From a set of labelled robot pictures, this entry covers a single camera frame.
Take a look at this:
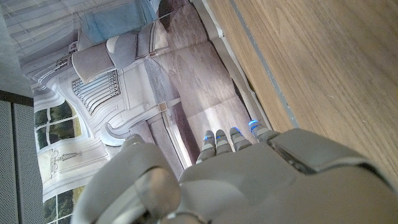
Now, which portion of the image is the grey perforated wall panel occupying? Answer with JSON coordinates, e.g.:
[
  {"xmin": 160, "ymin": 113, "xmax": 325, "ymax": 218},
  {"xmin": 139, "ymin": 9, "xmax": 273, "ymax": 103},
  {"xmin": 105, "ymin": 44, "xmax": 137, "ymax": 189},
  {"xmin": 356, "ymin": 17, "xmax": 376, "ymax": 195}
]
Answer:
[{"xmin": 0, "ymin": 90, "xmax": 46, "ymax": 224}]

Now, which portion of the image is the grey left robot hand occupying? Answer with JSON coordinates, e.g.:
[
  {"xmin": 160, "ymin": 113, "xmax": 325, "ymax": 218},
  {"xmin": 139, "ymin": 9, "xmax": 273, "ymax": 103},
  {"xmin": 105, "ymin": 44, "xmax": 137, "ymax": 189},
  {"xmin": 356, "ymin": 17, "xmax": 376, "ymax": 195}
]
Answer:
[{"xmin": 70, "ymin": 119, "xmax": 398, "ymax": 224}]

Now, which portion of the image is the printed living room backdrop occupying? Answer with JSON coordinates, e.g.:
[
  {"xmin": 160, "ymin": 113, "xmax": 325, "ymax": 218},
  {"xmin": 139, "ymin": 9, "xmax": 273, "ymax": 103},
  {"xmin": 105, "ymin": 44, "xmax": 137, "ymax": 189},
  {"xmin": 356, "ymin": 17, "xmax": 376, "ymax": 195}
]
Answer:
[{"xmin": 6, "ymin": 0, "xmax": 274, "ymax": 224}]

